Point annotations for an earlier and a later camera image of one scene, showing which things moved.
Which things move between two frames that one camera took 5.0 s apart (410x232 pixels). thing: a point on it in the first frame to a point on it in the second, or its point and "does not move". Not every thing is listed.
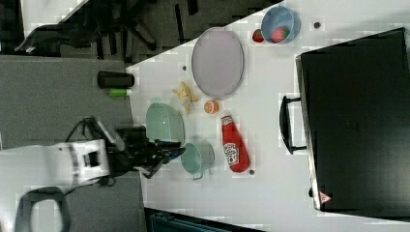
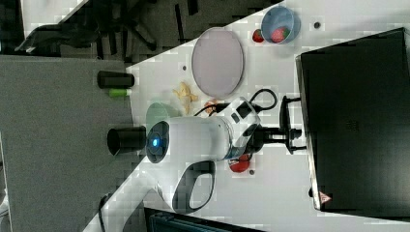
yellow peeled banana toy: [186, 96] does not move
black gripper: [140, 153] to [260, 136]
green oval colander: [163, 123] does not move
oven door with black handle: [284, 125] does not move
